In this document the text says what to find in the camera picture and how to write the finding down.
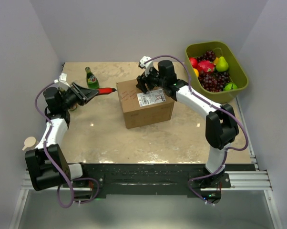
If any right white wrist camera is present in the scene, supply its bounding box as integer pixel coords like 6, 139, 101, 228
138, 56, 153, 77

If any red black utility knife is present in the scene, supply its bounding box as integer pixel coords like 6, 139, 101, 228
97, 87, 117, 95

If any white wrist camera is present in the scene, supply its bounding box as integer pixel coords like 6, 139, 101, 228
138, 56, 153, 77
54, 73, 70, 91

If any green glass bottle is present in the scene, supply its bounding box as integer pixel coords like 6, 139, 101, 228
85, 67, 100, 89
69, 104, 78, 111

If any green plastic fruit bin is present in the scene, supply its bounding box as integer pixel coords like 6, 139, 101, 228
185, 42, 249, 104

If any white shipping label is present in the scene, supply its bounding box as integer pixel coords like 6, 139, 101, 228
137, 88, 166, 107

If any near green glass bottle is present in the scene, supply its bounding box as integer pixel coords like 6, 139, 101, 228
69, 104, 78, 111

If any green pear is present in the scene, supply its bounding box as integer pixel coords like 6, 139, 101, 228
215, 56, 229, 72

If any purple cable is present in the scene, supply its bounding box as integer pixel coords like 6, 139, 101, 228
144, 55, 249, 177
34, 81, 75, 208

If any dark grape bunch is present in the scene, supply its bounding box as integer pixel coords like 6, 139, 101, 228
198, 72, 231, 93
196, 50, 216, 62

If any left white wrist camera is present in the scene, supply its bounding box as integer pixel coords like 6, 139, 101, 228
54, 73, 70, 91

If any orange fruit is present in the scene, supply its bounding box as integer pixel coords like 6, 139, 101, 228
193, 68, 199, 78

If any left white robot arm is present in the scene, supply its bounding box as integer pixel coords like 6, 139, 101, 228
25, 83, 99, 191

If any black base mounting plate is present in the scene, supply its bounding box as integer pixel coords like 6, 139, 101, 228
73, 164, 255, 201

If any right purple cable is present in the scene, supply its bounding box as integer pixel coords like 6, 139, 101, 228
144, 55, 249, 177

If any brown cardboard express box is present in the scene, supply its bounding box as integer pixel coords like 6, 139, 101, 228
116, 80, 174, 129

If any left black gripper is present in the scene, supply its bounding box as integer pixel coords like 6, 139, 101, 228
61, 83, 99, 110

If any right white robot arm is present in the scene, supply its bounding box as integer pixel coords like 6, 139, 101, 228
136, 56, 239, 187

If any lower dark grape bunch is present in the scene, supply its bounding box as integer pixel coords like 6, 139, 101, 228
198, 72, 231, 93

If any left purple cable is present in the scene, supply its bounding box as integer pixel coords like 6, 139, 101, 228
34, 81, 75, 208

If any green round fruit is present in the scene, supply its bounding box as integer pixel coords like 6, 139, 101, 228
223, 82, 238, 91

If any red apple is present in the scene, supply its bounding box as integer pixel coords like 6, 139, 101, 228
189, 57, 198, 68

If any upper dark grape bunch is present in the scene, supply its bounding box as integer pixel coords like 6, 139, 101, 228
196, 50, 216, 62

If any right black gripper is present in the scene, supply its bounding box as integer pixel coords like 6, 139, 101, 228
135, 67, 165, 95

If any pink dragon fruit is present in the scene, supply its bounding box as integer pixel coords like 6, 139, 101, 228
196, 60, 215, 73

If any far green glass bottle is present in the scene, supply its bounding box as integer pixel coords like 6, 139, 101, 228
85, 67, 100, 89

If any beige pump dispenser bottle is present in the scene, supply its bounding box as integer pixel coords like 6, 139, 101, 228
22, 136, 37, 151

